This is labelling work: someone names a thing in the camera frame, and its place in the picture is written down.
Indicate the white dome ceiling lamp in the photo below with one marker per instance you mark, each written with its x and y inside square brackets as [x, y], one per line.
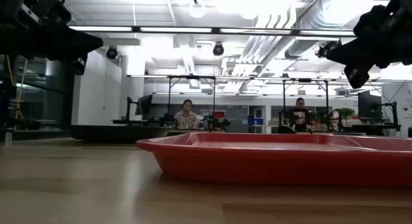
[197, 11]

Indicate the red plastic tray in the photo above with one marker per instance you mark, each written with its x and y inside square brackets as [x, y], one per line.
[257, 166]

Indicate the black aluminium table frame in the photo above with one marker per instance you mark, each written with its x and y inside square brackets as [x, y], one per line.
[38, 134]

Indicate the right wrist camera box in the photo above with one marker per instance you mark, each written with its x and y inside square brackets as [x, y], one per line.
[355, 76]

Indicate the seated person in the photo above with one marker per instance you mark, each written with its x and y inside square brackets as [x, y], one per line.
[300, 117]
[186, 119]

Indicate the small grey post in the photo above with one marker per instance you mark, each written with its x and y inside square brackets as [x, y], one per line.
[8, 136]

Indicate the large black monitor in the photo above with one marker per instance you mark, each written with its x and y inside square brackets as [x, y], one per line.
[369, 105]

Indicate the black station frame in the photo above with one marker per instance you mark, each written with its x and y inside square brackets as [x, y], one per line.
[169, 98]
[327, 101]

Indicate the black ceiling spot lamp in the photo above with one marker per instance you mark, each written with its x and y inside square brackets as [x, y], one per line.
[218, 49]
[325, 49]
[111, 52]

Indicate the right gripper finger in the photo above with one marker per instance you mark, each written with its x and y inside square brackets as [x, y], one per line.
[354, 48]
[357, 62]

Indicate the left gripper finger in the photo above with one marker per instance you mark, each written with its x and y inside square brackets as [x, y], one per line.
[75, 53]
[77, 39]

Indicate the black background desk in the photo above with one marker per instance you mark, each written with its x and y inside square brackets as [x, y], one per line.
[376, 127]
[128, 122]

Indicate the black overhead light bar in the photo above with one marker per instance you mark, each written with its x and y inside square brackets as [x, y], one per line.
[212, 30]

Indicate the blue box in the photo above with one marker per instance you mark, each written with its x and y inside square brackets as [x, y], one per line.
[256, 121]

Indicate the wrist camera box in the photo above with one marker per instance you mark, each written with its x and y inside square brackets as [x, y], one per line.
[80, 65]
[355, 76]

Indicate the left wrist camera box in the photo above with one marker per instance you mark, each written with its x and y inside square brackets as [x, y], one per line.
[80, 65]

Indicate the green potted plant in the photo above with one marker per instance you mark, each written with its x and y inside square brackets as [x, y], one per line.
[346, 112]

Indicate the black monitor on arm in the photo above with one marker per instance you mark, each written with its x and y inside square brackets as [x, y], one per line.
[144, 104]

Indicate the red box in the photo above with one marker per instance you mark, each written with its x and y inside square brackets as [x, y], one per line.
[219, 114]

